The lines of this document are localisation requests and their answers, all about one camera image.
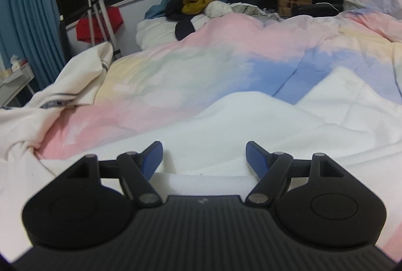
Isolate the black garment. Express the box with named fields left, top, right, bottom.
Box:
left=165, top=0, right=195, bottom=20

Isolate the white side table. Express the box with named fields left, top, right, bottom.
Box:
left=0, top=62, right=36, bottom=108

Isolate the white tripod stand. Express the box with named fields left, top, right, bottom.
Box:
left=77, top=0, right=121, bottom=61

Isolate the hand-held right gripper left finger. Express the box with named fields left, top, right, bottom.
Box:
left=60, top=141, right=164, bottom=207

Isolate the grey crumpled garment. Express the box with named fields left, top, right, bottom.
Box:
left=231, top=3, right=283, bottom=22

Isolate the red cloth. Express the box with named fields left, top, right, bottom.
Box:
left=76, top=6, right=124, bottom=42

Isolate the white crumpled cloth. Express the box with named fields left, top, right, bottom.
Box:
left=205, top=1, right=233, bottom=19

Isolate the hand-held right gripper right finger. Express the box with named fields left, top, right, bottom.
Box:
left=245, top=141, right=346, bottom=206

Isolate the cream striped garment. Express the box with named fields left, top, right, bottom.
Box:
left=0, top=41, right=114, bottom=209

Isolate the white charging cable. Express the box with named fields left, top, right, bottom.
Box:
left=315, top=2, right=343, bottom=13

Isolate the navy cloth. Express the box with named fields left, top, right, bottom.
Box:
left=175, top=20, right=197, bottom=41

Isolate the pastel patchwork duvet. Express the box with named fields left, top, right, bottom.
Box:
left=34, top=8, right=402, bottom=260

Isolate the white sweatshirt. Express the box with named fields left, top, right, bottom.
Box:
left=40, top=67, right=402, bottom=259

